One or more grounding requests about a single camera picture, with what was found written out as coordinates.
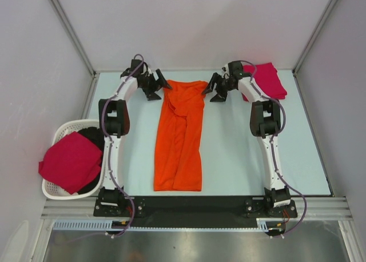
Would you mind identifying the aluminium frame rail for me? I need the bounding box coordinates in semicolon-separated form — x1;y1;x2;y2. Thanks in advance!
41;196;353;221

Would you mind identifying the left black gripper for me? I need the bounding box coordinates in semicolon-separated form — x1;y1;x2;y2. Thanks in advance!
139;69;172;101

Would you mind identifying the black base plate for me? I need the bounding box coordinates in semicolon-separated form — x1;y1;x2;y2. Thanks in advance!
93;196;298;229

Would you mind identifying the magenta t shirt in basket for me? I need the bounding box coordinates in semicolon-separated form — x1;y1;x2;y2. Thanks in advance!
38;132;103;194

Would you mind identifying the magenta t shirt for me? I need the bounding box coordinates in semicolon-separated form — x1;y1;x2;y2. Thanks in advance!
243;62;288;100
38;132;103;194

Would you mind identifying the grey slotted cable duct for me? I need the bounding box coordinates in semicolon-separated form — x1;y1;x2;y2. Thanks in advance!
53;220;273;232

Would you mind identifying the black garment in basket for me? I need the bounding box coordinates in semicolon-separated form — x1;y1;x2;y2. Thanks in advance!
77;127;105;194

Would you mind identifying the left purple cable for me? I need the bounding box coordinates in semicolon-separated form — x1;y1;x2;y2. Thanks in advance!
54;53;145;243

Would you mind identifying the white plastic laundry basket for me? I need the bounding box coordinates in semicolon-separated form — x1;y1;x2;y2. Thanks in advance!
42;119;104;201

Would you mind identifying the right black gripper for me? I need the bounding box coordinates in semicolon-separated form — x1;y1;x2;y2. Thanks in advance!
202;73;236;103

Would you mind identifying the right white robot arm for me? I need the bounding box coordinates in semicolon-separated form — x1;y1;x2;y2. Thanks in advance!
202;60;291;217

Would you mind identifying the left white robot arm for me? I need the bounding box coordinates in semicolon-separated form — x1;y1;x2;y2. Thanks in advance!
96;54;172;216

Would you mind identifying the orange t shirt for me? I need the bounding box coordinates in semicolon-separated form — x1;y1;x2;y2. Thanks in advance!
153;80;208;192

